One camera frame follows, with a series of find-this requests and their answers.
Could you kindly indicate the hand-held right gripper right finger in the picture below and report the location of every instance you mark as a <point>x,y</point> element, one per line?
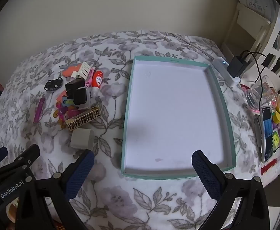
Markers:
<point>203,172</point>

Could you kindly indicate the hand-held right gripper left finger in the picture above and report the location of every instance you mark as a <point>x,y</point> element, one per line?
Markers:
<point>82,172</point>

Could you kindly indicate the white wall charger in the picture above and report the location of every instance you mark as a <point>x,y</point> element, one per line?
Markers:
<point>82,139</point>

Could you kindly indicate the purple lighter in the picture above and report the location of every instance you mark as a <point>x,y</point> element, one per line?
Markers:
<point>39,111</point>

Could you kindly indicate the gold patterned box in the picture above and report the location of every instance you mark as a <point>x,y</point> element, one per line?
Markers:
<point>82,119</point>

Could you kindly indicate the teal-edged white tray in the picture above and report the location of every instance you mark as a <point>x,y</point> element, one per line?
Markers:
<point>173,112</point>

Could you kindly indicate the orange key-shaped toy piece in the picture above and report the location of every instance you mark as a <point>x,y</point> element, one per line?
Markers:
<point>59,97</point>

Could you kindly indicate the blue toy base yellow insert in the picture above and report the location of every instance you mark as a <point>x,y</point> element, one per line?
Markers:
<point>67,101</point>

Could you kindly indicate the white smartwatch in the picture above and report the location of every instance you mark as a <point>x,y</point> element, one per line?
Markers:
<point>81,95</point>

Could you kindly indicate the black toy car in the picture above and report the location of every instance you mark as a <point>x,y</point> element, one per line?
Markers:
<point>52,85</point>

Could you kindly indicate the black charger cube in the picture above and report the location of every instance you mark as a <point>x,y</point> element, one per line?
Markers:
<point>74,86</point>

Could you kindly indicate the red glue stick tube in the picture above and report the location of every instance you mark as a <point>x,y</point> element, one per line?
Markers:
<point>98,80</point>

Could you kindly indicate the pink watch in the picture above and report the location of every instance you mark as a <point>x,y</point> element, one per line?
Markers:
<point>90,77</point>

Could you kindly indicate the large orange blue toy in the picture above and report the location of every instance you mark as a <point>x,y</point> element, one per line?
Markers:
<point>69,71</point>

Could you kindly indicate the cream hair claw clip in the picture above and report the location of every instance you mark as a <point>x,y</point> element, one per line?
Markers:
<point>84,69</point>

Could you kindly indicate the floral blanket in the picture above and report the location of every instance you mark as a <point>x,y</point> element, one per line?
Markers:
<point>154,208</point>

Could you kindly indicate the metal nail clippers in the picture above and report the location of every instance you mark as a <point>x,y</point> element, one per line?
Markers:
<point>258,131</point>

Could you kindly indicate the smartphone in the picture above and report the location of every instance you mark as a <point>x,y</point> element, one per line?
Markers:
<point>267,134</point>

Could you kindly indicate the clear glass cup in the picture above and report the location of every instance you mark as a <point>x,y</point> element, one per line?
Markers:
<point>259,95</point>

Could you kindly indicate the white power strip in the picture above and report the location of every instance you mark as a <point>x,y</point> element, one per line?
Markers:
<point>222,70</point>

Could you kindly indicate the black power adapter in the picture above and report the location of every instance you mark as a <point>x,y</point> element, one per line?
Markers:
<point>237,67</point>

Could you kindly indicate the white shelf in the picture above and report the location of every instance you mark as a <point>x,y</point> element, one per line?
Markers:
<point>247,26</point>

